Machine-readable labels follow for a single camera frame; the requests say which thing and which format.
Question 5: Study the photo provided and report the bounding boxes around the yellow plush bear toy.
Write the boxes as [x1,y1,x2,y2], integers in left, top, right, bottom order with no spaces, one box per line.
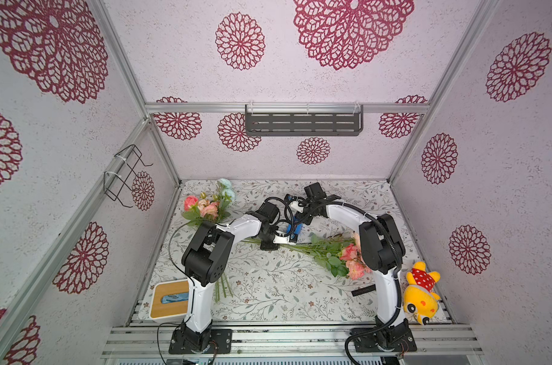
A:
[403,262,441,325]

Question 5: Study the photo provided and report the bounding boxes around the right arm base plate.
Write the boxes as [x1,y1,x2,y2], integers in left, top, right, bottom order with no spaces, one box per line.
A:
[350,322,417,353]

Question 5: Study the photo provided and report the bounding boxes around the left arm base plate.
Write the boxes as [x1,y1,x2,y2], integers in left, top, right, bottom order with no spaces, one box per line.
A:
[169,328,233,355]

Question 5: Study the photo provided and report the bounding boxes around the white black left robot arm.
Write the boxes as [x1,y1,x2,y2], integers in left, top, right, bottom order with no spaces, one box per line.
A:
[182,211,279,333]

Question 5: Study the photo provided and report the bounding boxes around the pink rose bouquet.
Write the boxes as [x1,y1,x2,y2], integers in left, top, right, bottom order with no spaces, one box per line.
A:
[243,232,373,281]

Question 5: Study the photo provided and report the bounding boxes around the black wire wall rack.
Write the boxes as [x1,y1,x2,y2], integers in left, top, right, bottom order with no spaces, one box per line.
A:
[102,144,155,211]

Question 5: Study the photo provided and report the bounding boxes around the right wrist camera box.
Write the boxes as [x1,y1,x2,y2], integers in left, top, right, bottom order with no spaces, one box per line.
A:
[284,182,327,213]

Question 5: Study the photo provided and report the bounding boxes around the grey wall shelf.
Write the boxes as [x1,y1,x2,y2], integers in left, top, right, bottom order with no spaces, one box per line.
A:
[244,104,364,137]

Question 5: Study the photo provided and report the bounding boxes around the black round knob tool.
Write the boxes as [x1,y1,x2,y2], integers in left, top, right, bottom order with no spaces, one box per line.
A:
[351,284,376,297]

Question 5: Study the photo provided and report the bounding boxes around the mixed pastel flower bouquet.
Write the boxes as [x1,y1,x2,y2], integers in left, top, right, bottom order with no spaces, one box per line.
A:
[182,177,236,304]

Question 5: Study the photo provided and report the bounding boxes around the wooden lid tissue box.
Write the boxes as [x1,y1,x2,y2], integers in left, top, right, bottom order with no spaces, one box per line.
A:
[149,279,190,323]

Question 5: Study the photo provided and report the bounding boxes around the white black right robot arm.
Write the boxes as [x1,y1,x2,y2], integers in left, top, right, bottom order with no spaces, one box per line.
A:
[297,199,406,329]

